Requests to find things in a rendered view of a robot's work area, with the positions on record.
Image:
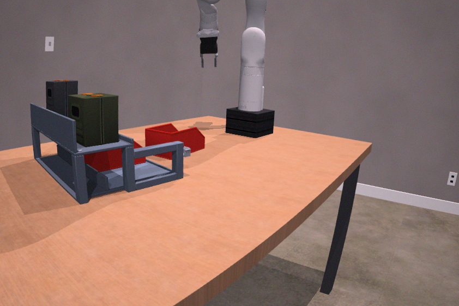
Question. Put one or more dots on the black case with orange latches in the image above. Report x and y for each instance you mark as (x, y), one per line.
(57, 95)

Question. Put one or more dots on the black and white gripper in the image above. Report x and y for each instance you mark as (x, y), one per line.
(208, 45)

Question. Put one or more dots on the red bin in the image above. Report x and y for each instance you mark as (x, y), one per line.
(108, 160)
(166, 133)

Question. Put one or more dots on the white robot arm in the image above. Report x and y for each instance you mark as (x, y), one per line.
(251, 90)

